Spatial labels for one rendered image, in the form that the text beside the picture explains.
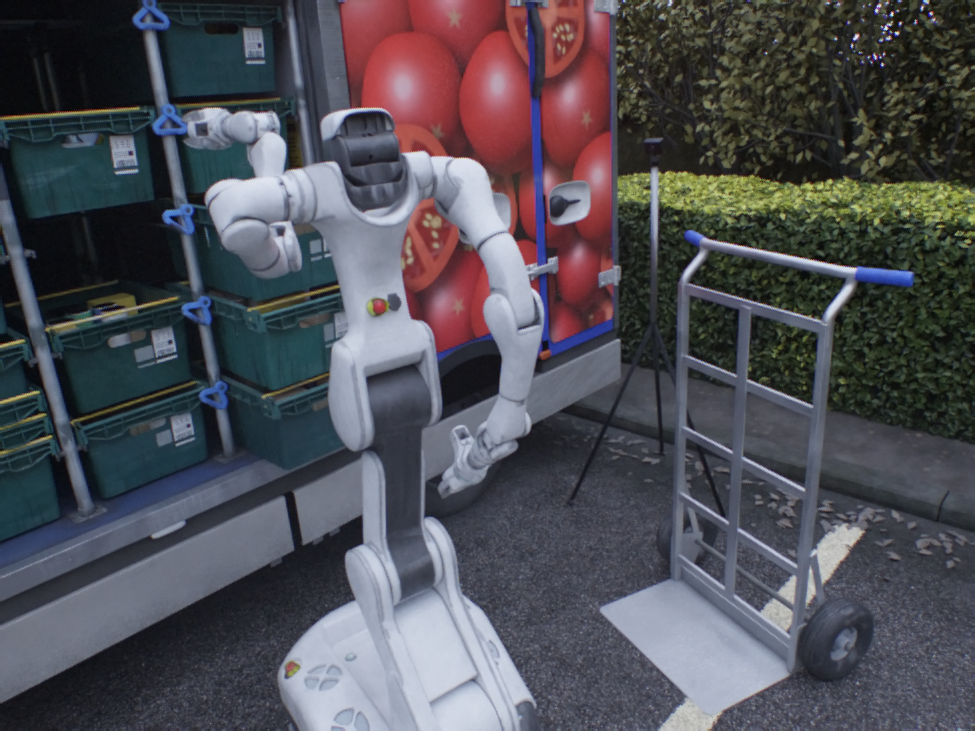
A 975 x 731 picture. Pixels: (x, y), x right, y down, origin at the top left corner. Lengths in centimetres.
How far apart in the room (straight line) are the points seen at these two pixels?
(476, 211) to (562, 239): 174
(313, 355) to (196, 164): 65
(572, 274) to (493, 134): 78
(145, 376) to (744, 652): 201
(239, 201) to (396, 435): 55
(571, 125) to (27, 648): 262
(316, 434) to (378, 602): 81
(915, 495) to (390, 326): 249
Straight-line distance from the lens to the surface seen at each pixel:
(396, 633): 178
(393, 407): 153
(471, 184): 155
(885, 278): 203
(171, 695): 270
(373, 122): 146
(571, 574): 288
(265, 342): 222
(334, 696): 199
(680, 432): 256
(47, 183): 225
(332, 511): 267
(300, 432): 236
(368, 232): 140
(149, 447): 245
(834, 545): 317
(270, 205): 140
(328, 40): 245
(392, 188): 143
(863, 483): 350
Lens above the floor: 168
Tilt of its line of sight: 20 degrees down
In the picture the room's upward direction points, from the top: 4 degrees counter-clockwise
